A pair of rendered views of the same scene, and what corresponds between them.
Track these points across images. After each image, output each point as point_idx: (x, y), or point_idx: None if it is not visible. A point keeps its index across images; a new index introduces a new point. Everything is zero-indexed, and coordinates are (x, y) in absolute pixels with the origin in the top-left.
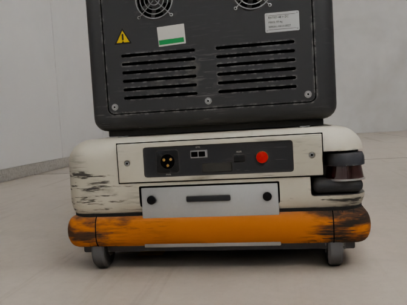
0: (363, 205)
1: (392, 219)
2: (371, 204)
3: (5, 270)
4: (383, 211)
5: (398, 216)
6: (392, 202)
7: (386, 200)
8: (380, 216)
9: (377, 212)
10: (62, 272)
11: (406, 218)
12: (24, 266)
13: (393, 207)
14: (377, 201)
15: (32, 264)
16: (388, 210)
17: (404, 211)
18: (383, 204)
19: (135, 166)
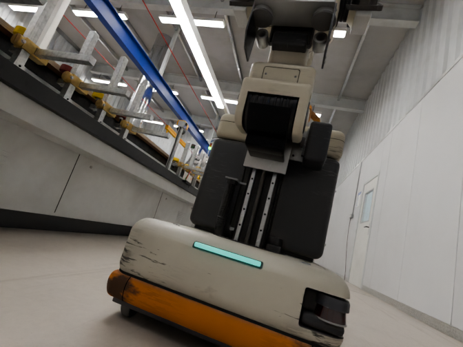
0: (63, 302)
1: (106, 286)
2: (49, 299)
3: (348, 343)
4: (80, 291)
5: (91, 285)
6: (22, 292)
7: (7, 297)
8: (103, 290)
9: (89, 292)
10: None
11: (93, 283)
12: (342, 343)
13: (53, 289)
14: (27, 299)
15: (341, 343)
16: (71, 290)
17: (68, 284)
18: (45, 295)
19: None
